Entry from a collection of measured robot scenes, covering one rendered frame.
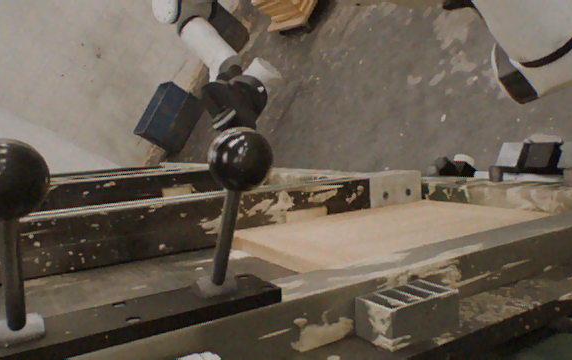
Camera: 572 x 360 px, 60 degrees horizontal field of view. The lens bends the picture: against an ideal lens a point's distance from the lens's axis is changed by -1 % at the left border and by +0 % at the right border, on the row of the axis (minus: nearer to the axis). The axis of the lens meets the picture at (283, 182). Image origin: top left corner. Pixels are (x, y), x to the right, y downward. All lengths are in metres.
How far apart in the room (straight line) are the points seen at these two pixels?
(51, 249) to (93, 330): 0.36
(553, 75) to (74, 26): 5.67
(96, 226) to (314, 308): 0.37
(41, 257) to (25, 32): 5.36
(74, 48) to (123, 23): 0.61
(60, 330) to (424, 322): 0.24
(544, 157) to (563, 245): 0.45
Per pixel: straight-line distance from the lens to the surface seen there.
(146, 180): 1.30
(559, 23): 0.53
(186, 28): 1.14
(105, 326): 0.31
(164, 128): 5.07
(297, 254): 0.56
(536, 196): 0.83
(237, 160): 0.27
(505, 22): 0.52
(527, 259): 0.55
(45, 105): 5.94
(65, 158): 4.58
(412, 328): 0.38
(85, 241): 0.66
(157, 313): 0.32
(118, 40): 6.06
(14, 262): 0.28
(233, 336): 0.34
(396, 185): 0.91
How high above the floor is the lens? 1.55
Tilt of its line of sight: 29 degrees down
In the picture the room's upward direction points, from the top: 58 degrees counter-clockwise
